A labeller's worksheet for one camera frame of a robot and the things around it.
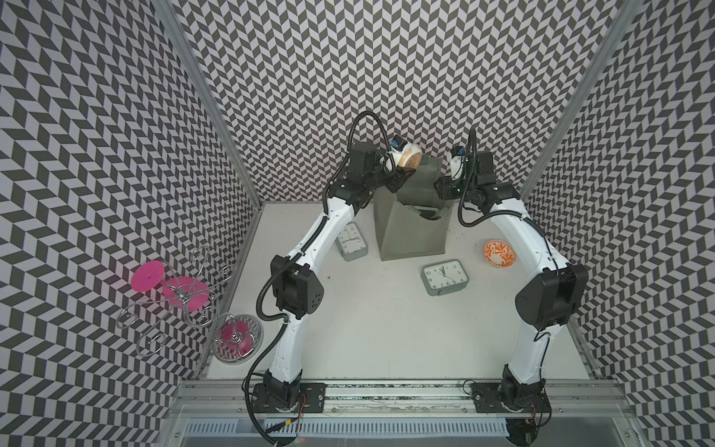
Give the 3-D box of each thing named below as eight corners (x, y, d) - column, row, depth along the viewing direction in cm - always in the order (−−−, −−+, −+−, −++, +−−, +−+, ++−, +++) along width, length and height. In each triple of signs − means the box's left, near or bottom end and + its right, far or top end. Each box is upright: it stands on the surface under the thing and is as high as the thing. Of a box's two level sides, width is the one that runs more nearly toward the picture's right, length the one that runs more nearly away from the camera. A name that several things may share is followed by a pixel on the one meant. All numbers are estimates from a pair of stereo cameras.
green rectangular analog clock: (429, 297, 92) (430, 294, 89) (418, 269, 98) (419, 265, 96) (470, 289, 94) (472, 285, 91) (457, 262, 100) (459, 258, 98)
